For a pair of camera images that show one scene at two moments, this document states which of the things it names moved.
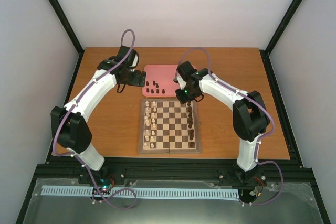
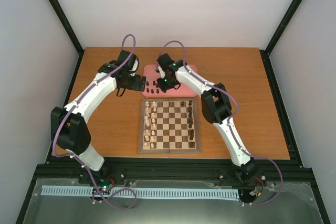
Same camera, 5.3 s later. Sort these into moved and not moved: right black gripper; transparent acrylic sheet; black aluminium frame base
Moved: right black gripper
Not moved: black aluminium frame base; transparent acrylic sheet
